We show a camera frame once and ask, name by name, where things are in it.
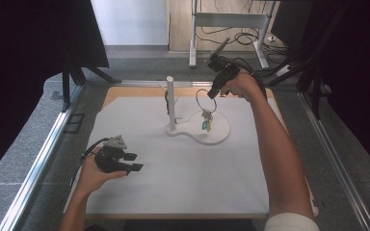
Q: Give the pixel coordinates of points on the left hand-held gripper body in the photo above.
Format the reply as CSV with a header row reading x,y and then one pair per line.
x,y
109,162

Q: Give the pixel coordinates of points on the aluminium rail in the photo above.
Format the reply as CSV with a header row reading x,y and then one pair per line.
x,y
147,83
337,160
35,170

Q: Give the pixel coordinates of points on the black tripod stand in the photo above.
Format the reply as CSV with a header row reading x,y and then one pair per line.
x,y
77,75

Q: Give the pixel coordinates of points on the white key holder stand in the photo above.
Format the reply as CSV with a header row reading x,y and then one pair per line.
x,y
213,134

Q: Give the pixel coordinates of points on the black curtain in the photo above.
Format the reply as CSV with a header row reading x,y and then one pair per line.
x,y
29,48
363,96

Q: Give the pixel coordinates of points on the person's right hand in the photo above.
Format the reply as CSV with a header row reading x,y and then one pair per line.
x,y
245,85

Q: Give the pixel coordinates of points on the white metal desk frame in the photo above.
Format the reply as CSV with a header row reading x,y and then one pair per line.
x,y
237,20

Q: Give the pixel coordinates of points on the black stand with struts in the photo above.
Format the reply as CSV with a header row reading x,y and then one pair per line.
x,y
314,64

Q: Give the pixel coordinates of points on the white table mat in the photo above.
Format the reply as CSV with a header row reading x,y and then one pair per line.
x,y
173,189

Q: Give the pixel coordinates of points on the white power strip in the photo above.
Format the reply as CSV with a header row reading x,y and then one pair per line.
x,y
283,70

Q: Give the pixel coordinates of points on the white sleeve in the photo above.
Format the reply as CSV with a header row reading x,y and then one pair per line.
x,y
292,223

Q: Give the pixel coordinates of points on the person's left hand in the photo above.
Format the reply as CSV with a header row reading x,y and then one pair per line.
x,y
91,178

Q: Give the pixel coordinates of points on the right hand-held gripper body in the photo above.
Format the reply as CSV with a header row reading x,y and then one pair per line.
x,y
226,69

